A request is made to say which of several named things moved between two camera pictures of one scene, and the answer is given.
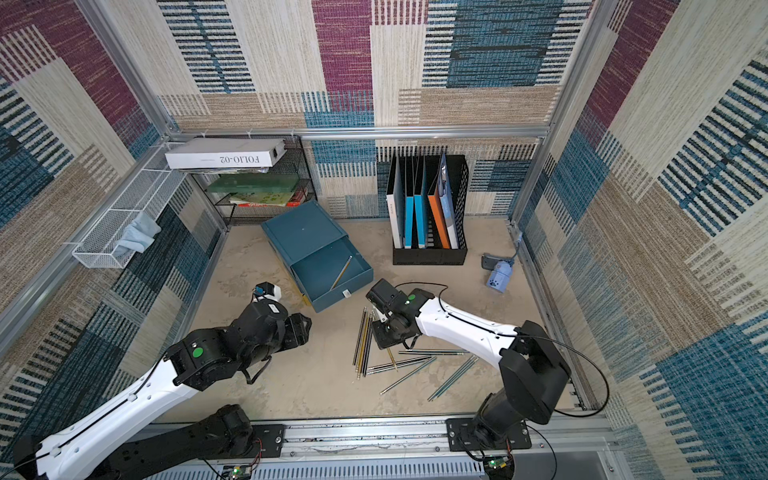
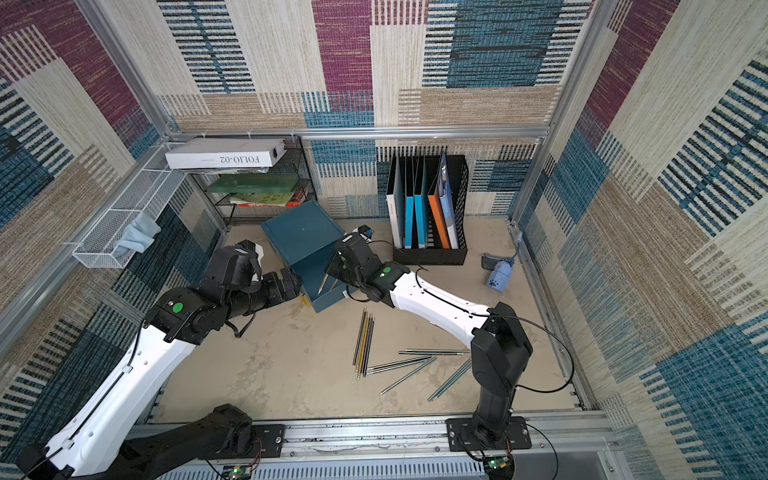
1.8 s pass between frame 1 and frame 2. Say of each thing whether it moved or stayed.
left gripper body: moved
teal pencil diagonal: stayed
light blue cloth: stayed
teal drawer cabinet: stayed
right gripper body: moved
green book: stayed
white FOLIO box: stayed
